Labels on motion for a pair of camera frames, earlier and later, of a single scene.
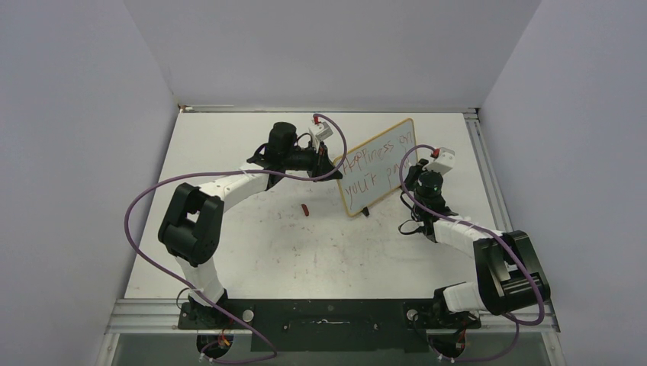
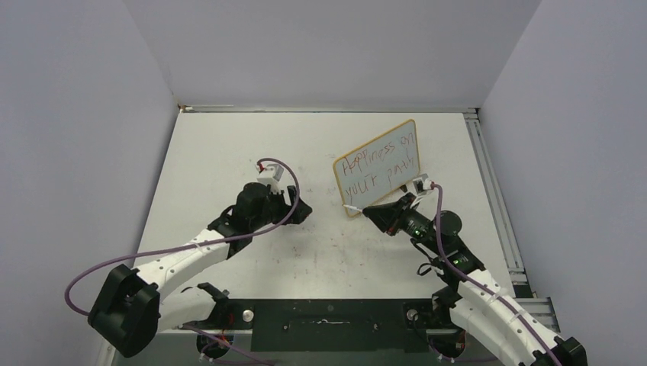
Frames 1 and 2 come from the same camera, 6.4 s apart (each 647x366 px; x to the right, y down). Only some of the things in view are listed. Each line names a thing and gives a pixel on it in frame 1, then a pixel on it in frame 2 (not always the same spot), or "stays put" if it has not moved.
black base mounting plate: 332,325 stays put
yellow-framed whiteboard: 372,172 stays put
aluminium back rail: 320,109 stays put
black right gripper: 414,172 -> 387,216
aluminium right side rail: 488,172 stays put
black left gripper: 320,161 -> 284,207
